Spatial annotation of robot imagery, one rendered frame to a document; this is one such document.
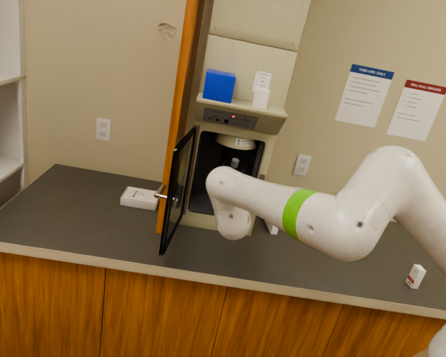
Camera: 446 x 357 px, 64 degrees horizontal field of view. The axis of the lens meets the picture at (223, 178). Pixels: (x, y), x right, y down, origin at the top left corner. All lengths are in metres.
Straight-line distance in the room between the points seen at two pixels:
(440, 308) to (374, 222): 0.96
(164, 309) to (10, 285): 0.58
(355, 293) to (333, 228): 0.80
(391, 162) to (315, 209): 0.18
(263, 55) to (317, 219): 0.77
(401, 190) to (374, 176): 0.06
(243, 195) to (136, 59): 1.08
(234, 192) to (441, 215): 0.47
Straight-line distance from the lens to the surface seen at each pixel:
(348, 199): 0.73
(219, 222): 1.07
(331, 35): 1.83
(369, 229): 0.71
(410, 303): 1.58
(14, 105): 2.06
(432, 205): 0.83
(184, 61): 1.25
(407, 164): 0.79
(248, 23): 1.33
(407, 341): 1.74
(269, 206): 0.83
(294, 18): 1.35
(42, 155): 2.09
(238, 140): 1.42
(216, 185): 1.00
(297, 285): 1.39
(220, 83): 1.24
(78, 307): 1.55
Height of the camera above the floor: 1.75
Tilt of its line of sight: 23 degrees down
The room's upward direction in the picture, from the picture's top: 12 degrees clockwise
